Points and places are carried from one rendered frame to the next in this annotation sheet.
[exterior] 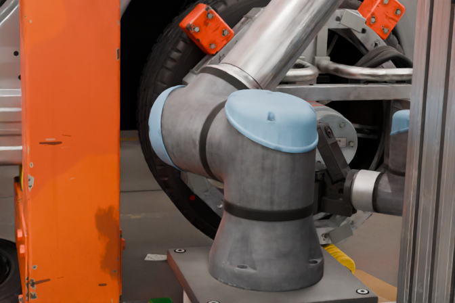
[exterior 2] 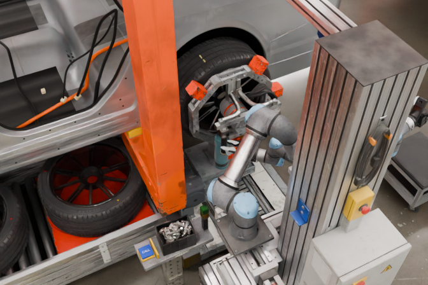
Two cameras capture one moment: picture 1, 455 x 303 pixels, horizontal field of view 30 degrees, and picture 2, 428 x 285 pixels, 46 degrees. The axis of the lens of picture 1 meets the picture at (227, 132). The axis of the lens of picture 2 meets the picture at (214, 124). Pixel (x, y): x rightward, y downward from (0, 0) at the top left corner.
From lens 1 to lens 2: 1.82 m
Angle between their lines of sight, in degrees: 36
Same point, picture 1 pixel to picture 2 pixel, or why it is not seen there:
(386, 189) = (267, 159)
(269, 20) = (239, 162)
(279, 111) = (249, 210)
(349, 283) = (266, 231)
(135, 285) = not seen: hidden behind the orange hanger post
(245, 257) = (241, 234)
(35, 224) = (161, 191)
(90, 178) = (176, 177)
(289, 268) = (252, 236)
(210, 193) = (201, 136)
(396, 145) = (271, 150)
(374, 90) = not seen: hidden behind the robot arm
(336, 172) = not seen: hidden behind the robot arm
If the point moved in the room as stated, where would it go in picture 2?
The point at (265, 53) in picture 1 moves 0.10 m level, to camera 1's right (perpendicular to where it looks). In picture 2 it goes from (239, 173) to (259, 170)
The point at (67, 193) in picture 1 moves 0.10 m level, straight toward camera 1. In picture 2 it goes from (169, 182) to (175, 196)
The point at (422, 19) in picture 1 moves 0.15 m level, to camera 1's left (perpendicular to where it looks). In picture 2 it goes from (288, 201) to (255, 207)
